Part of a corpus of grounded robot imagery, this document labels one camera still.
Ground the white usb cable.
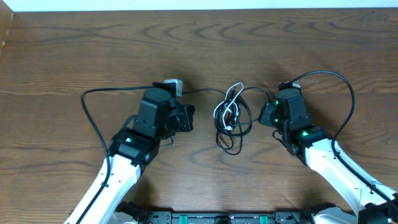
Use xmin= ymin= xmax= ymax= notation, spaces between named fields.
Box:
xmin=213 ymin=82 xmax=245 ymax=131

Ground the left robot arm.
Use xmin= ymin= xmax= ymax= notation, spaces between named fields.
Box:
xmin=66 ymin=79 xmax=195 ymax=223

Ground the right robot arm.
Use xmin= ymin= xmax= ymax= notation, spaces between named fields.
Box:
xmin=259 ymin=87 xmax=397 ymax=223

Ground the wooden board at left edge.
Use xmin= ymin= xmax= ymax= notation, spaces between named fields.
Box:
xmin=0 ymin=0 xmax=14 ymax=54

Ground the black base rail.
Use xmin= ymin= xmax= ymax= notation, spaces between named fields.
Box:
xmin=108 ymin=202 xmax=335 ymax=224

